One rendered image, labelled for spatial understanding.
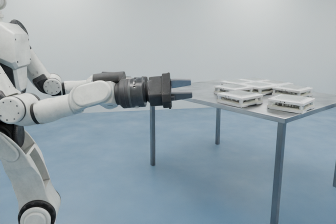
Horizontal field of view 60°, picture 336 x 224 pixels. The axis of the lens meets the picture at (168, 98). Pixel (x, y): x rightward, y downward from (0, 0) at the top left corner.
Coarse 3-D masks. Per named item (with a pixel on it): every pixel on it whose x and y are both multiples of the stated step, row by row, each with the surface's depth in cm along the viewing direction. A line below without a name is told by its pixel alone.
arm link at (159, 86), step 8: (168, 72) 89; (128, 80) 84; (136, 80) 84; (144, 80) 89; (152, 80) 86; (160, 80) 86; (168, 80) 85; (128, 88) 83; (136, 88) 82; (144, 88) 84; (152, 88) 84; (160, 88) 83; (168, 88) 82; (128, 96) 83; (136, 96) 82; (144, 96) 84; (152, 96) 82; (160, 96) 82; (168, 96) 81; (136, 104) 84; (144, 104) 85; (152, 104) 84; (160, 104) 84; (168, 104) 82
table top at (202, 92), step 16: (208, 80) 349; (224, 80) 349; (192, 96) 250; (208, 96) 250; (272, 96) 250; (320, 96) 250; (240, 112) 206; (256, 112) 196; (272, 112) 195; (288, 112) 195
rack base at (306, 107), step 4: (272, 104) 207; (276, 104) 207; (308, 104) 207; (272, 108) 204; (276, 108) 202; (280, 108) 200; (284, 108) 198; (288, 108) 196; (292, 108) 195; (296, 108) 195; (304, 108) 195; (308, 108) 198; (296, 112) 193; (300, 112) 191; (304, 112) 193
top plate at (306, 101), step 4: (268, 100) 205; (272, 100) 203; (276, 100) 201; (280, 100) 199; (284, 100) 198; (288, 100) 198; (304, 100) 198; (308, 100) 198; (312, 100) 203; (292, 104) 194; (296, 104) 192; (300, 104) 190; (304, 104) 191
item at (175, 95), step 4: (172, 92) 83; (176, 92) 83; (180, 92) 83; (184, 92) 83; (188, 92) 83; (172, 96) 83; (176, 96) 84; (180, 96) 84; (184, 96) 84; (188, 96) 84; (172, 100) 84
